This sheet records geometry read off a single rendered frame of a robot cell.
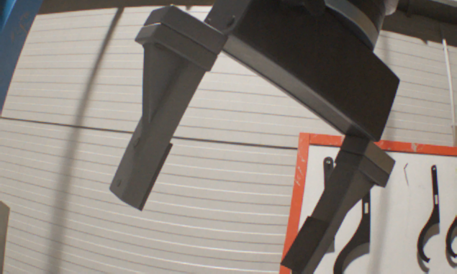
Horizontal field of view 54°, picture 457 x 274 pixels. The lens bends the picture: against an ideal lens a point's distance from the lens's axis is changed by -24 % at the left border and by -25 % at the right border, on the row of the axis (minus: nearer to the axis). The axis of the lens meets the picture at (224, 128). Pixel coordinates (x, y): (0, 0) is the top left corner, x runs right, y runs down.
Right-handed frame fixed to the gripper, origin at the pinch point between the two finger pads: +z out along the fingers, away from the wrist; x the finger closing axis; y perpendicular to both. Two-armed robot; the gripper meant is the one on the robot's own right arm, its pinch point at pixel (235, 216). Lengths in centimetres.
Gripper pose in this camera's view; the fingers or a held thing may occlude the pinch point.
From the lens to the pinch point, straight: 33.1
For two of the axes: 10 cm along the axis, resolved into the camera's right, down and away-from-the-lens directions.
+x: 7.7, 4.5, 4.6
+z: -4.5, 8.9, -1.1
